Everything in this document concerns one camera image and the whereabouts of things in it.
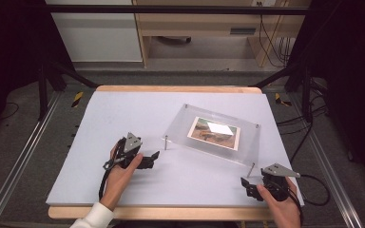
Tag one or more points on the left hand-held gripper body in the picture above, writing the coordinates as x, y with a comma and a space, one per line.
130, 144

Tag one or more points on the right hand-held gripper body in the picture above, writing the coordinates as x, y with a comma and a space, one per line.
277, 185

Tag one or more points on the clear acrylic photo frame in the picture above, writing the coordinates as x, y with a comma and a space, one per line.
183, 125

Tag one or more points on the person's right hand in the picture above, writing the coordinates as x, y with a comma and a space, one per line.
283, 212

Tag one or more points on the person's left hand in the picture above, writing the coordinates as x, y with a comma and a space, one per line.
119, 182

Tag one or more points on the white foam board mat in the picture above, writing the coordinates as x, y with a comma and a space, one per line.
139, 110

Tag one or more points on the landscape photo print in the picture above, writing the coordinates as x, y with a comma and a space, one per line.
202, 134

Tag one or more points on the black metal stand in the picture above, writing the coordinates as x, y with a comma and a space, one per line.
305, 95
42, 95

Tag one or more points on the white cabinet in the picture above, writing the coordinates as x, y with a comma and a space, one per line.
98, 38

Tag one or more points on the light wooden desk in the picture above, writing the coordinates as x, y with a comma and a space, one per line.
202, 22

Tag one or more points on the black curtain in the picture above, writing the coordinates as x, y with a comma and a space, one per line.
351, 63
9, 47

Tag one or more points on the aluminium floor rail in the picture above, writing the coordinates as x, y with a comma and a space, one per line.
19, 158
332, 171

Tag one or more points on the black horizontal frame bar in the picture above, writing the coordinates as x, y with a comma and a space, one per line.
171, 9

